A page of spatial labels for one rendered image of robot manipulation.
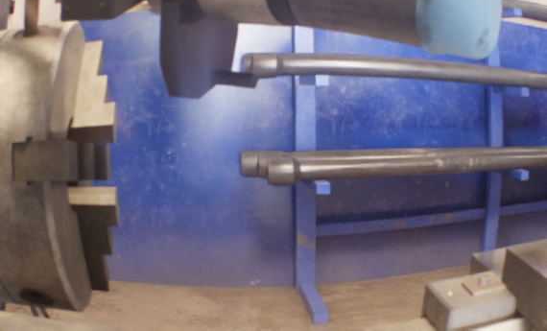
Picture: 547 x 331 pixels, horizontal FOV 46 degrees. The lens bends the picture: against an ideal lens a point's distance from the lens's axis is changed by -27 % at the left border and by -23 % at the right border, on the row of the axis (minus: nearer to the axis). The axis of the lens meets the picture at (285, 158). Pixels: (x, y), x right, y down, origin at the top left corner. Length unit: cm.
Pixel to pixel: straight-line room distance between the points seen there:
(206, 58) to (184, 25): 3
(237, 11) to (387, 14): 8
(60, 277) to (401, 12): 30
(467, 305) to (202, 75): 52
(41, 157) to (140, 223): 322
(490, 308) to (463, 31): 57
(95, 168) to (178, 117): 306
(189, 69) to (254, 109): 318
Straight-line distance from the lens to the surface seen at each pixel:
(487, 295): 91
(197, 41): 44
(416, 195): 381
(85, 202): 60
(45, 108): 49
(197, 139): 362
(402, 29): 38
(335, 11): 38
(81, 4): 43
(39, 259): 51
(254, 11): 40
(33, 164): 48
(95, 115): 61
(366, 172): 322
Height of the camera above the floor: 119
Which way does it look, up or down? 9 degrees down
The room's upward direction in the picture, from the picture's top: 1 degrees counter-clockwise
